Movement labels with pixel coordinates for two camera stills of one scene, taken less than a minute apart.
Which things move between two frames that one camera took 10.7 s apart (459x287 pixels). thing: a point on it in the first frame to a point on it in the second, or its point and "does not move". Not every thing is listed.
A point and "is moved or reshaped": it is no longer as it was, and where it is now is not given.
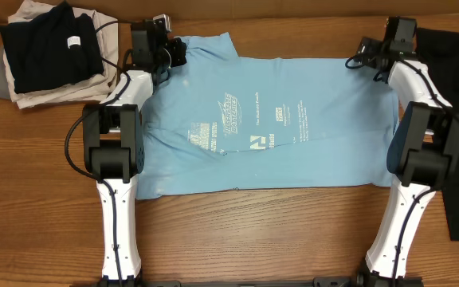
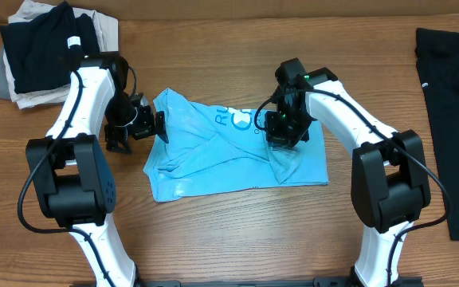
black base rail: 367,281 does not move
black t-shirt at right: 455,63 does not move
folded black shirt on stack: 51,49 does not move
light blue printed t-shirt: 219,120 is moved or reshaped
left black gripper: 179,48 to 147,127
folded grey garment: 0,84 does not move
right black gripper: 366,49 to 284,135
